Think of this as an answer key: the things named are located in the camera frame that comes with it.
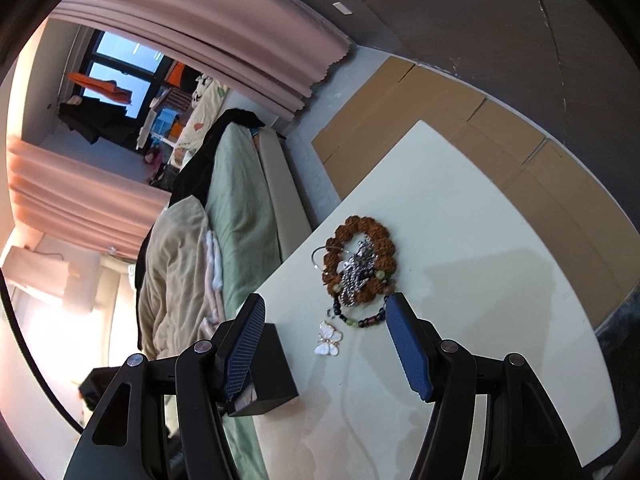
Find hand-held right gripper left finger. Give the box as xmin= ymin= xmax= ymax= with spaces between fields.
xmin=64 ymin=293 xmax=267 ymax=480

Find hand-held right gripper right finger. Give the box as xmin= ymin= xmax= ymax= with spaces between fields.
xmin=385 ymin=292 xmax=585 ymax=480

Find black jewelry box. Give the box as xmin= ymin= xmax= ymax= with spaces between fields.
xmin=227 ymin=323 xmax=300 ymax=418

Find dark bead bracelet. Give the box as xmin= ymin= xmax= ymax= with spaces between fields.
xmin=326 ymin=291 xmax=392 ymax=331

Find white butterfly brooch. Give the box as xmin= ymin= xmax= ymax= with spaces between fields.
xmin=313 ymin=321 xmax=345 ymax=358

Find silver chain necklace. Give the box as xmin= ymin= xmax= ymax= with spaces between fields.
xmin=336 ymin=236 xmax=377 ymax=307

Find brown bead bracelet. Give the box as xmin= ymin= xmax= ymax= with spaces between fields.
xmin=322 ymin=215 xmax=397 ymax=306

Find white pink cloth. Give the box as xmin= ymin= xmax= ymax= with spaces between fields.
xmin=199 ymin=230 xmax=226 ymax=346

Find beige blanket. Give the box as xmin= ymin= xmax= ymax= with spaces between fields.
xmin=137 ymin=196 xmax=213 ymax=360

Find silver bangle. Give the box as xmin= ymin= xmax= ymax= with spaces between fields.
xmin=311 ymin=245 xmax=351 ymax=272

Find green bed blanket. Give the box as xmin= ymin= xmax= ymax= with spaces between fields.
xmin=205 ymin=122 xmax=283 ymax=480

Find black garment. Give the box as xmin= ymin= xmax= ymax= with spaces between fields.
xmin=134 ymin=108 xmax=266 ymax=291

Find flattened cardboard sheets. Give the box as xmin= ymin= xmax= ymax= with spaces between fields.
xmin=311 ymin=56 xmax=637 ymax=332

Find white air conditioner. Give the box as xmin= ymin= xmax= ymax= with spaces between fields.
xmin=1 ymin=245 xmax=101 ymax=315

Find pink curtain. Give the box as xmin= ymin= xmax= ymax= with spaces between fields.
xmin=50 ymin=0 xmax=353 ymax=123
xmin=6 ymin=139 xmax=173 ymax=263

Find white patterned hanging cloth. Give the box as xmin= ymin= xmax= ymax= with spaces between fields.
xmin=167 ymin=74 xmax=228 ymax=168

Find black hanging clothes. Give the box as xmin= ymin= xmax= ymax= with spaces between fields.
xmin=58 ymin=96 xmax=132 ymax=145

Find orange hanging cloth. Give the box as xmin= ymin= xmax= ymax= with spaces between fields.
xmin=68 ymin=72 xmax=132 ymax=106

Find window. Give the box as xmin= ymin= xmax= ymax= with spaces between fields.
xmin=82 ymin=30 xmax=168 ymax=151

